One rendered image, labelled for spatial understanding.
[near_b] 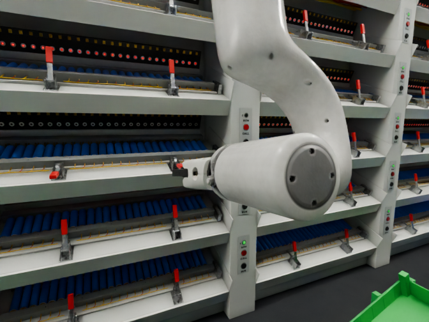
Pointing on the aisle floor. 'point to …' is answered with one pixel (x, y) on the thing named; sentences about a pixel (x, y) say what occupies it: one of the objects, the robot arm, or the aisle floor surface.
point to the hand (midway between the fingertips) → (196, 169)
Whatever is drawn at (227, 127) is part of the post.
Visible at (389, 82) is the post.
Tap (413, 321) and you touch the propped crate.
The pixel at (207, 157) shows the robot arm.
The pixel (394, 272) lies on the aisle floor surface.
